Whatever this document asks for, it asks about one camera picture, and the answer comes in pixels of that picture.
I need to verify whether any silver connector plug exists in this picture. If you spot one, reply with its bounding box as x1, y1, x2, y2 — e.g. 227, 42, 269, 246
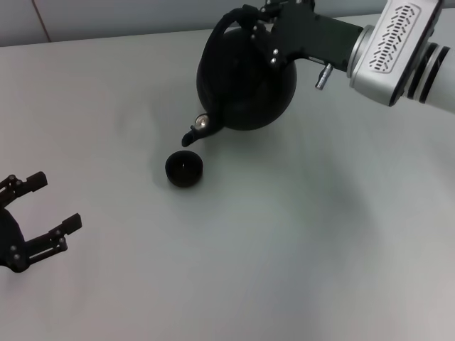
314, 63, 333, 90

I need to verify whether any black teapot with hoop handle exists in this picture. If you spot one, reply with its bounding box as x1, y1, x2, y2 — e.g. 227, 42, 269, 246
180, 8, 299, 148

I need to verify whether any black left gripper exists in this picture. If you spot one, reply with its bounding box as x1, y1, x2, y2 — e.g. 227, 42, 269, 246
0, 170, 84, 275

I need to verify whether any small dark teacup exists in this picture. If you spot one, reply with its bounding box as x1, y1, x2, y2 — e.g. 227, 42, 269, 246
164, 149, 205, 188

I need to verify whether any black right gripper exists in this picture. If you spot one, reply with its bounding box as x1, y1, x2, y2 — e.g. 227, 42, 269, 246
240, 0, 364, 75

